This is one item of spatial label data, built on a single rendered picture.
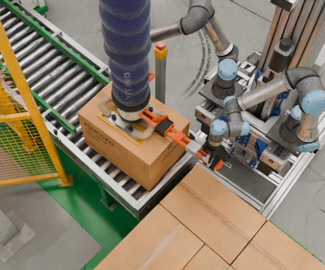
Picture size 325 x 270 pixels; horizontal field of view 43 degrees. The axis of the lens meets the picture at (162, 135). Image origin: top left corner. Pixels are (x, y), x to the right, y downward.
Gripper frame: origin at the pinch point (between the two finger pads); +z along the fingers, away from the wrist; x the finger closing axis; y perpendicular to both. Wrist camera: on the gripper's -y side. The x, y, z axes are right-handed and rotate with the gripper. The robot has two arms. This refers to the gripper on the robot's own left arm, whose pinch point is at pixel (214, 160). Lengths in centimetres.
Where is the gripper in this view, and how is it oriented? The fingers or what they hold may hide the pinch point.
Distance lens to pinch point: 234.5
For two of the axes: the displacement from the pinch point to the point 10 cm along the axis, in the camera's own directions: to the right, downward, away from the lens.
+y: -7.8, -5.4, 3.2
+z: -0.1, 5.1, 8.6
